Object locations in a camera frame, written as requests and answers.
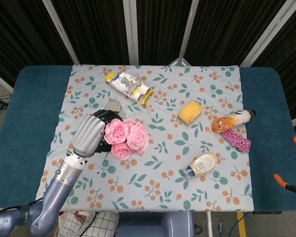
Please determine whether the white post with tripod base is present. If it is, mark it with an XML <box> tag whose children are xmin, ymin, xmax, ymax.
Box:
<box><xmin>168</xmin><ymin>0</ymin><xmax>200</xmax><ymax>67</ymax></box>

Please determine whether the pink artificial flower bouquet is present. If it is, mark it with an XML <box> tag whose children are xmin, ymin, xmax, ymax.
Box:
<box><xmin>103</xmin><ymin>118</ymin><xmax>150</xmax><ymax>161</ymax></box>

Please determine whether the mayonnaise squeeze bottle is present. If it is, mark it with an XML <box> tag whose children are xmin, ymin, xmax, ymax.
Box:
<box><xmin>182</xmin><ymin>152</ymin><xmax>220</xmax><ymax>179</ymax></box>

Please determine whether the clear glass vase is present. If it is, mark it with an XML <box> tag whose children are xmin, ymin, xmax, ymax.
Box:
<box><xmin>104</xmin><ymin>100</ymin><xmax>128</xmax><ymax>122</ymax></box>

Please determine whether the yellow white snack packet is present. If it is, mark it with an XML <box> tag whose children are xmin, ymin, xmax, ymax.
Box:
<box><xmin>105</xmin><ymin>71</ymin><xmax>155</xmax><ymax>106</ymax></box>

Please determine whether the yellow sponge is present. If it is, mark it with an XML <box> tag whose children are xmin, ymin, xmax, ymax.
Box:
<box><xmin>178</xmin><ymin>99</ymin><xmax>205</xmax><ymax>126</ymax></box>

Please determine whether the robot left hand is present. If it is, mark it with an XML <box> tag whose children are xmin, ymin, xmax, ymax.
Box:
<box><xmin>71</xmin><ymin>109</ymin><xmax>124</xmax><ymax>158</ymax></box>

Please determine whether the white table leg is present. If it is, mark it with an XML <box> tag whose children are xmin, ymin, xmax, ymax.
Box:
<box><xmin>205</xmin><ymin>211</ymin><xmax>213</xmax><ymax>237</ymax></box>

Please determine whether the pink patterned knitted cloth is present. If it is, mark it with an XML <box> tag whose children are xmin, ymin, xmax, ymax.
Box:
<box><xmin>219</xmin><ymin>128</ymin><xmax>252</xmax><ymax>154</ymax></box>

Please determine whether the floral leaf print tablecloth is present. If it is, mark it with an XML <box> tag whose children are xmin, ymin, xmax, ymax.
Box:
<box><xmin>33</xmin><ymin>64</ymin><xmax>255</xmax><ymax>213</ymax></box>

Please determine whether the teal blue table cover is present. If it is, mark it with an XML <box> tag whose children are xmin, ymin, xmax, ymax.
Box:
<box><xmin>0</xmin><ymin>65</ymin><xmax>296</xmax><ymax>213</ymax></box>

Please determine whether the blue cable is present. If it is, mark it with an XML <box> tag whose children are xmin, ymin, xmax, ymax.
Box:
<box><xmin>230</xmin><ymin>212</ymin><xmax>250</xmax><ymax>237</ymax></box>

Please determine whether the blue grey plastic stool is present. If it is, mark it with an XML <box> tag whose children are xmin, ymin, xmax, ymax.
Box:
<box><xmin>115</xmin><ymin>211</ymin><xmax>196</xmax><ymax>237</ymax></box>

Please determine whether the orange drink bottle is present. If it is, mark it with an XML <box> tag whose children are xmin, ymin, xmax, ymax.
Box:
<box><xmin>211</xmin><ymin>109</ymin><xmax>257</xmax><ymax>134</ymax></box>

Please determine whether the white black checkered bag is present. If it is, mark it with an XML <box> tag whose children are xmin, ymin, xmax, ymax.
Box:
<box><xmin>56</xmin><ymin>210</ymin><xmax>120</xmax><ymax>237</ymax></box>

